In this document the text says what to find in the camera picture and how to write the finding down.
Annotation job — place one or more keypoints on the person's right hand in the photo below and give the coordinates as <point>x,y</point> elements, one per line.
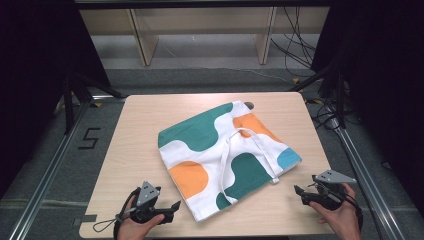
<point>340,220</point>

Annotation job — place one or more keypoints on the person's left hand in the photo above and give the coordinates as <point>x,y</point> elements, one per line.
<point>133,228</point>

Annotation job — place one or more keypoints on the white tote bag colourful patches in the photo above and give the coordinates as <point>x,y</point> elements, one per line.
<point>213,153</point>

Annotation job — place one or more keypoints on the black metal stand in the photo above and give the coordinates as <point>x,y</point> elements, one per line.
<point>340,100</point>
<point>69,106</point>

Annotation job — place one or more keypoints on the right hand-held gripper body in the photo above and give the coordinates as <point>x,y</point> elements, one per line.
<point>328,191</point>

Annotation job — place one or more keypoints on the aluminium rail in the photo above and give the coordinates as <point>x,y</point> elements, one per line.
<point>50,176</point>
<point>366,180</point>

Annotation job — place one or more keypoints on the light wooden desk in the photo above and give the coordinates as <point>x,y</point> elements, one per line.
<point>146,40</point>

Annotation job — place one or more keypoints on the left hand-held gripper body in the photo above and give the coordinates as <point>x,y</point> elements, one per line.
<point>146,200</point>

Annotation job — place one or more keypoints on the black tape strip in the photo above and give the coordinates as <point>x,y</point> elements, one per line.
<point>87,218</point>

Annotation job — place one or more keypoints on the yellow tape piece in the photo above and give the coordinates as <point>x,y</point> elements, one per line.
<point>296,80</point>
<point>97,104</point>

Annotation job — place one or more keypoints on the black curtain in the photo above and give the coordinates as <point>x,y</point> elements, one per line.
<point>36,83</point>
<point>383,83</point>

